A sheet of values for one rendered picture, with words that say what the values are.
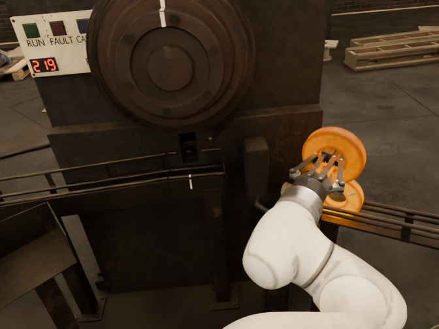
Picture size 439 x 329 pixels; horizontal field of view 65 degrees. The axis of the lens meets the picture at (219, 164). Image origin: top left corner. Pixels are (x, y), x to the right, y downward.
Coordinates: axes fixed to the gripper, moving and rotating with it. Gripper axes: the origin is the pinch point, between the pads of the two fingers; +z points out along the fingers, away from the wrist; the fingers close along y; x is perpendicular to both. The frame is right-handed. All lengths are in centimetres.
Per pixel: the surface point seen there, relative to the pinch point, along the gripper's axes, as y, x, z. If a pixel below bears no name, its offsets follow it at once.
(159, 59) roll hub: -43.0, 22.5, -9.5
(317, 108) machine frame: -15.2, -7.0, 33.8
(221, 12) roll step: -33.6, 30.3, 6.6
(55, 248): -72, -30, -43
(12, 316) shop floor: -123, -90, -57
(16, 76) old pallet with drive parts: -460, -95, 151
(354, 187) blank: 5.0, -16.5, 8.4
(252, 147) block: -28.8, -12.9, 10.7
